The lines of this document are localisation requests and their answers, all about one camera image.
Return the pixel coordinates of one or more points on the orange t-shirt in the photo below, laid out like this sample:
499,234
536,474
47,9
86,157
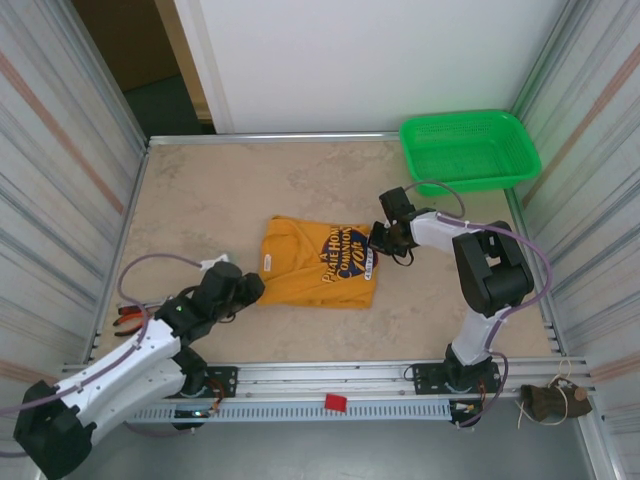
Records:
300,280

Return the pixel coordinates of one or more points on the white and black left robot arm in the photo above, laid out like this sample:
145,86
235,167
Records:
130,360

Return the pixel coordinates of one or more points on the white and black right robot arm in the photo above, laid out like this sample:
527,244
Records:
475,340

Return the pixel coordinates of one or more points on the green plastic basket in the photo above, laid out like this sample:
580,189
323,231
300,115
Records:
470,145

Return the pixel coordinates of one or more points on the small red block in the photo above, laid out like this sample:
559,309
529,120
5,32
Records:
336,403

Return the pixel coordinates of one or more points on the brown cloth pouch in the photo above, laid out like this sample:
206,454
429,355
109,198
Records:
550,405

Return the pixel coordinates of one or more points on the brown wooden door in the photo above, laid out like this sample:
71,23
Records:
125,40

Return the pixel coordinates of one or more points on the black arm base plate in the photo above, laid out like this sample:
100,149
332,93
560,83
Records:
430,377
222,380

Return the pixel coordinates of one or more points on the aluminium mounting rail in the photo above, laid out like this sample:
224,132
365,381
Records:
325,375

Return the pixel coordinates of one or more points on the aluminium table edge rail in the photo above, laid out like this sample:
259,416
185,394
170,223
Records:
250,137

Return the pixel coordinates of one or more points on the beige door frame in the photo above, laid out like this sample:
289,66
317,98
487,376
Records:
185,60

